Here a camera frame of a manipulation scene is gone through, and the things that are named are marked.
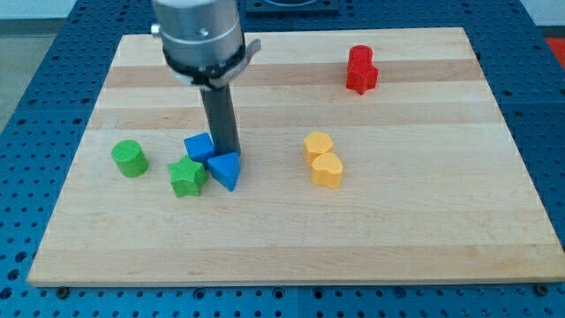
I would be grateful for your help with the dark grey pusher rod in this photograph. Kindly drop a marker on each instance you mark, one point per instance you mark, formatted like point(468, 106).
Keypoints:
point(221, 119)

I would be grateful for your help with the blue cube block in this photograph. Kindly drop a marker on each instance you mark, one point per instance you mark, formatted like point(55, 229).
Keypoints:
point(200, 148)

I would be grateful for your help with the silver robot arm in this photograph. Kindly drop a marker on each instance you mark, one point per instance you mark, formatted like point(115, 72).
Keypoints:
point(204, 45)

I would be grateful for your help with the blue triangle block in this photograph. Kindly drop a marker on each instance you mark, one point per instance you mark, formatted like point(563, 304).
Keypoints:
point(225, 169)

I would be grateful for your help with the green star block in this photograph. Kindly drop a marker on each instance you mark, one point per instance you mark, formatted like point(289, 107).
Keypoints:
point(187, 177)

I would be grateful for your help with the green cylinder block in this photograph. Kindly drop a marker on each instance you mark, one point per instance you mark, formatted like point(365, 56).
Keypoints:
point(129, 158)

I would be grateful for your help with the yellow hexagon block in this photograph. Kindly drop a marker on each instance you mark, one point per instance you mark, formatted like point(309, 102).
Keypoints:
point(316, 144)

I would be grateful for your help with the yellow heart block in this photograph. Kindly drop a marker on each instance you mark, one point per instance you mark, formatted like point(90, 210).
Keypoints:
point(327, 170)

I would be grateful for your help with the red cylinder block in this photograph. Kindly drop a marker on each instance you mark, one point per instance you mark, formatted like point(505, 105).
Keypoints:
point(360, 57)

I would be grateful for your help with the red star block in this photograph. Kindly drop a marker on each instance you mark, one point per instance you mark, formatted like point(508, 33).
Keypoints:
point(361, 77)

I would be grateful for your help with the wooden board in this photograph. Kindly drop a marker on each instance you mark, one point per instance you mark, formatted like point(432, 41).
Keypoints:
point(434, 190)

